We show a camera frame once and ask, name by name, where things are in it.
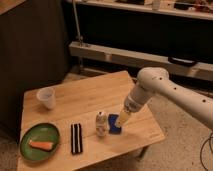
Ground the small white bottle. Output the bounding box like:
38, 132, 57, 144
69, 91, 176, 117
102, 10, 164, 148
96, 111, 107, 137

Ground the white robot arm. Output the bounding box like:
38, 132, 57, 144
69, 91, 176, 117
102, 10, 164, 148
115, 67, 213, 131

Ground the blue sponge block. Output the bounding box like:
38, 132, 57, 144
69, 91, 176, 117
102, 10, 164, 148
108, 114, 122, 134

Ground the black white striped eraser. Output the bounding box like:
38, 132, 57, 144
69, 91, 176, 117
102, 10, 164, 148
71, 123, 83, 155

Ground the wooden table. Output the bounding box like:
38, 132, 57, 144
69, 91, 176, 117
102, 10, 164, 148
17, 71, 165, 171

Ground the white plastic cup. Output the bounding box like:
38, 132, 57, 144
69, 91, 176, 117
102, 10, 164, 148
36, 87, 56, 110

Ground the green plate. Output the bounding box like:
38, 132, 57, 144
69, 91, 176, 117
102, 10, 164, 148
20, 123, 60, 163

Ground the white metal shelf beam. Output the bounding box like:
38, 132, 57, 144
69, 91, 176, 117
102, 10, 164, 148
69, 41, 213, 81

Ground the orange carrot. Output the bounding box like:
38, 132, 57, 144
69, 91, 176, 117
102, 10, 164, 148
29, 140, 53, 151

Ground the dark cabinet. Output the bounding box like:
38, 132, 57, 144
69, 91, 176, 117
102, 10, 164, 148
0, 0, 68, 136

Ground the metal pole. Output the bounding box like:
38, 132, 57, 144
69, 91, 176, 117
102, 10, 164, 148
72, 0, 83, 46

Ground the black handle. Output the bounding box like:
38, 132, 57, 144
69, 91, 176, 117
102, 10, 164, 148
168, 57, 198, 67

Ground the black cable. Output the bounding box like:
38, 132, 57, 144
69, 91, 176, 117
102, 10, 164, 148
199, 131, 213, 171

